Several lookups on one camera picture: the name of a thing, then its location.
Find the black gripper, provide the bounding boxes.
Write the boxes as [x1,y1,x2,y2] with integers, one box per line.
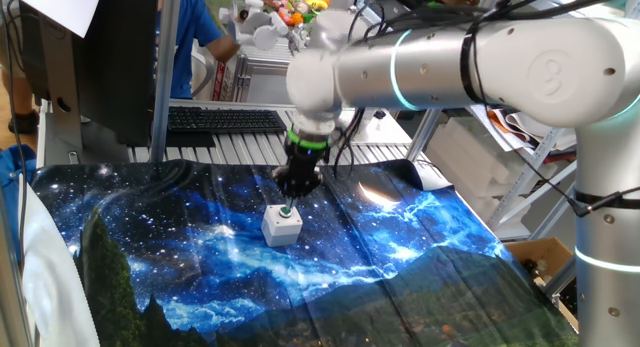
[271,144,329,211]

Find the white box with green button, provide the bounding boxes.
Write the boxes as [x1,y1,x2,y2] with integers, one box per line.
[260,204,304,248]

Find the bare person forearm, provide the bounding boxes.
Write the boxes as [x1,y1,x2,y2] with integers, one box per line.
[207,34,241,64]

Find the black keyboard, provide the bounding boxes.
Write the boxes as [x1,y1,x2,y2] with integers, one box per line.
[167,106,288,135]

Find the starry night printed cloth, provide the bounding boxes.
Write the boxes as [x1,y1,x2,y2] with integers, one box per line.
[29,158,581,347]

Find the black mouse pad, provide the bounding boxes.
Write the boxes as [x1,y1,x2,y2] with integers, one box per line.
[164,130,217,149]

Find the white haptic control device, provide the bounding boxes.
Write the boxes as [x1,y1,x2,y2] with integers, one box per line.
[218,0,314,56]

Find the white foam blocks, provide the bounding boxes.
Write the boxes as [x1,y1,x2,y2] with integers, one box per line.
[424,117,559,223]

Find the person in blue shirt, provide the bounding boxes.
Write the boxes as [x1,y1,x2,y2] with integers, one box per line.
[154,0,241,101]

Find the black computer monitor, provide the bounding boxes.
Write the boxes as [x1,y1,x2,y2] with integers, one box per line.
[19,0,160,148]

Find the grey metal shelf rack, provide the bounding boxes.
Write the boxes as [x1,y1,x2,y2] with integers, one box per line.
[404,106,579,298]

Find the papers and fabric sheets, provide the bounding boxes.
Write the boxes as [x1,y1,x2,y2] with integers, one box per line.
[469,104,576,153]

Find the brown cardboard box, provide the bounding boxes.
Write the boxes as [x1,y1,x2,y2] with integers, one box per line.
[505,236,579,333]

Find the white fabric sheet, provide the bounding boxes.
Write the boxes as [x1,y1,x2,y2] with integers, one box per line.
[19,174,101,347]

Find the black shoe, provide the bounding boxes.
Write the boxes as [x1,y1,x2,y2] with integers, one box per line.
[7,109,40,136]

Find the blue fabric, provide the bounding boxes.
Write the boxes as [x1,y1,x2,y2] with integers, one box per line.
[0,144,37,258]

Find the white paper sheet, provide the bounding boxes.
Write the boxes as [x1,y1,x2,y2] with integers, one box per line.
[3,0,105,39]

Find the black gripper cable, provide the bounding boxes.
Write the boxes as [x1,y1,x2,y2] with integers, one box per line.
[327,106,369,181]

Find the aluminium vertical post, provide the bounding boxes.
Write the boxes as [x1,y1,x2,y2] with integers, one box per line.
[149,0,182,163]

